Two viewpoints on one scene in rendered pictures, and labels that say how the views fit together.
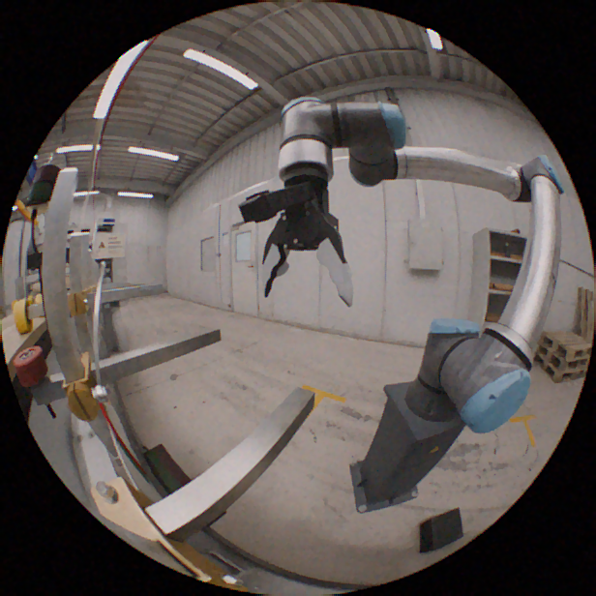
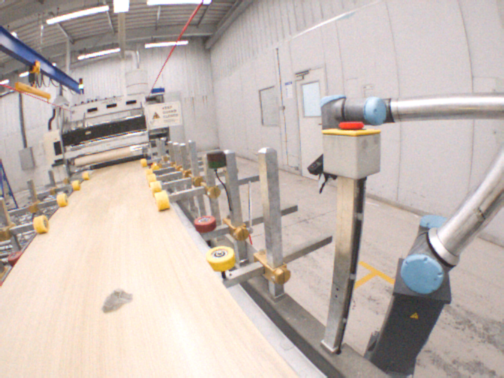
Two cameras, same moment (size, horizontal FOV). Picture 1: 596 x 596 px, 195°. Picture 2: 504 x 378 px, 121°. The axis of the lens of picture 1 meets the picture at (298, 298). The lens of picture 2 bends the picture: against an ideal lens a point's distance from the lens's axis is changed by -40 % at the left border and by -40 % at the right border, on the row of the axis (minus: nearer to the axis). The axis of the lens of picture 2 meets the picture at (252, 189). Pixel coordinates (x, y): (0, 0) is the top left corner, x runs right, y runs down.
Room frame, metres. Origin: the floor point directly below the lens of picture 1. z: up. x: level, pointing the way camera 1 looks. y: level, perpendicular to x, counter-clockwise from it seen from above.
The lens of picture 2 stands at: (-0.56, -0.21, 1.25)
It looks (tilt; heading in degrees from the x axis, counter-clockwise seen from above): 17 degrees down; 34
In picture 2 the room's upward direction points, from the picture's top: 6 degrees counter-clockwise
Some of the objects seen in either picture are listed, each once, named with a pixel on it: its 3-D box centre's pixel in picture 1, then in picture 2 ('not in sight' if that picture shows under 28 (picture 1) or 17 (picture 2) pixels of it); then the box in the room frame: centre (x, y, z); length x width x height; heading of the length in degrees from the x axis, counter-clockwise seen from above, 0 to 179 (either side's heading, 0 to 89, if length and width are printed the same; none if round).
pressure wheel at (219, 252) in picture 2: not in sight; (222, 268); (-0.16, 0.19, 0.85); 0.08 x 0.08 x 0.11
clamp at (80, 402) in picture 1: (80, 383); (234, 228); (0.08, 0.32, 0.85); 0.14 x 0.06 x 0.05; 61
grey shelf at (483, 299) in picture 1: (505, 301); not in sight; (1.08, -2.45, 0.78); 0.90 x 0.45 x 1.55; 57
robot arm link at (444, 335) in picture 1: (451, 350); (433, 240); (0.32, -0.42, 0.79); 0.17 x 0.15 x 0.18; 164
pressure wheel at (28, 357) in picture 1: (39, 386); (206, 232); (-0.01, 0.39, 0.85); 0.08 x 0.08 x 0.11
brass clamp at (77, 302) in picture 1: (78, 301); (210, 189); (0.20, 0.54, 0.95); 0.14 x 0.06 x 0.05; 61
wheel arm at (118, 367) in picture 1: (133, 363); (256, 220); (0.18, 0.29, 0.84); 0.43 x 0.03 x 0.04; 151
